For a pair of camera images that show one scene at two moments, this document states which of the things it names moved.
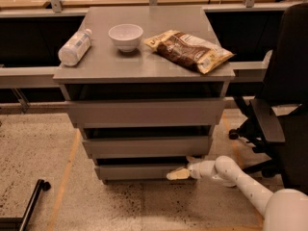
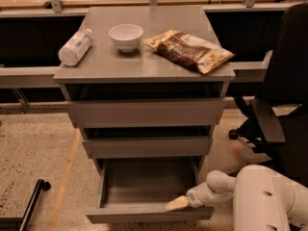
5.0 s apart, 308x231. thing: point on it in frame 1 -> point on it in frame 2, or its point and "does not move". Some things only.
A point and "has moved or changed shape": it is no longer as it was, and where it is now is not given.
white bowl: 126,37 does not move
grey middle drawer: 146,146 does not move
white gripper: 194,169 -> 193,197
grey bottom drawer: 131,172 has moved or changed shape
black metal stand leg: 20,223 does not move
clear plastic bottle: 76,47 does not move
